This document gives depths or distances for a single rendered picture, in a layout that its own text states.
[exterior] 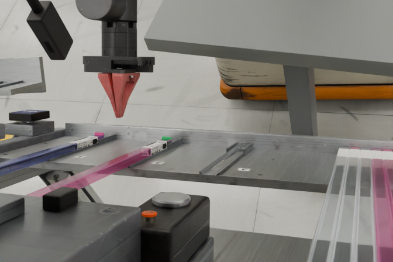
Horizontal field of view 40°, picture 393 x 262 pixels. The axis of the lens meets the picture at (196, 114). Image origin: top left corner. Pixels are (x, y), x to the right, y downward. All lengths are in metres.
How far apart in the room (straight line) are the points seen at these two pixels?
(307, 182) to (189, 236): 0.30
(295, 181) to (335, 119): 1.11
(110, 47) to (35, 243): 0.65
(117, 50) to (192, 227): 0.57
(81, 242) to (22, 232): 0.03
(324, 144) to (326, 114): 0.94
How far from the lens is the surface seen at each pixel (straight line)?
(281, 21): 1.13
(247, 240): 0.41
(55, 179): 0.99
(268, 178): 0.61
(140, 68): 0.89
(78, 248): 0.23
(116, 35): 0.86
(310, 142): 0.78
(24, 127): 0.84
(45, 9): 0.42
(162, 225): 0.29
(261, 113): 1.74
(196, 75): 1.89
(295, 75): 1.27
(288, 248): 0.40
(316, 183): 0.60
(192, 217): 0.32
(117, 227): 0.25
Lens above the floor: 1.38
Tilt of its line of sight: 51 degrees down
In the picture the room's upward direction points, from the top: 20 degrees counter-clockwise
